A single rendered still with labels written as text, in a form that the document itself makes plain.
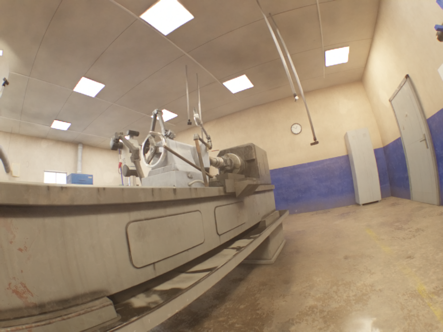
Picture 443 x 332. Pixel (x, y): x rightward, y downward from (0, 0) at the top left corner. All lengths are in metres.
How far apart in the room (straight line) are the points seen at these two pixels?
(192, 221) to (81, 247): 0.55
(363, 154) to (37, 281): 5.17
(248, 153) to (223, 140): 4.09
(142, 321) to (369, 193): 4.87
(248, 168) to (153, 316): 1.84
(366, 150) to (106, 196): 4.94
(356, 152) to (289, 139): 1.94
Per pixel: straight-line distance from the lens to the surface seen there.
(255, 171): 2.10
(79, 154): 8.34
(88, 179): 2.98
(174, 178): 1.03
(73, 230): 0.61
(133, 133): 2.48
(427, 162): 3.74
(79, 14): 3.35
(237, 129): 6.02
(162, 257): 0.80
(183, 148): 1.26
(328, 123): 5.55
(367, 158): 4.99
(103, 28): 3.43
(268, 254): 2.02
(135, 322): 0.57
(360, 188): 4.91
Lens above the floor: 0.77
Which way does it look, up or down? 9 degrees up
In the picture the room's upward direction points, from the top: 7 degrees counter-clockwise
